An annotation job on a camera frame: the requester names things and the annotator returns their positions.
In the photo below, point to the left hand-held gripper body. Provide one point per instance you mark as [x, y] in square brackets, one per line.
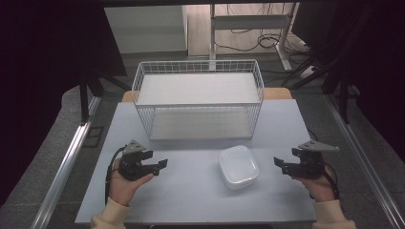
[131, 162]

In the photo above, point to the white plastic container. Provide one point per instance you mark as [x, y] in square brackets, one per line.
[238, 167]

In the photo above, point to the person's left hand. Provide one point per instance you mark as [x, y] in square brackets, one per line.
[124, 187]

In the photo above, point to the wooden table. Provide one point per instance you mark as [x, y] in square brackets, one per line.
[277, 93]

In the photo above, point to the black metal stand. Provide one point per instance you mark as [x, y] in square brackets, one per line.
[343, 101]
[84, 101]

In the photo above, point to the black floor bracket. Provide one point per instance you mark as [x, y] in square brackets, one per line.
[93, 137]

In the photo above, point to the white desk frame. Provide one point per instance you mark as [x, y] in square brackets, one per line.
[251, 21]

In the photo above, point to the white cabinet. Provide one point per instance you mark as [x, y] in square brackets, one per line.
[146, 30]

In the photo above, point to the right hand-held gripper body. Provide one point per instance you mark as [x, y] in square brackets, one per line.
[310, 162]

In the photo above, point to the aluminium rail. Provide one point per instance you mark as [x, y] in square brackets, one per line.
[366, 159]
[65, 165]

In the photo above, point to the person's right hand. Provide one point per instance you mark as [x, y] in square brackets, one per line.
[318, 188]

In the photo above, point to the white power strip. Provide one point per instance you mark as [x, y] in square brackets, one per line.
[308, 72]

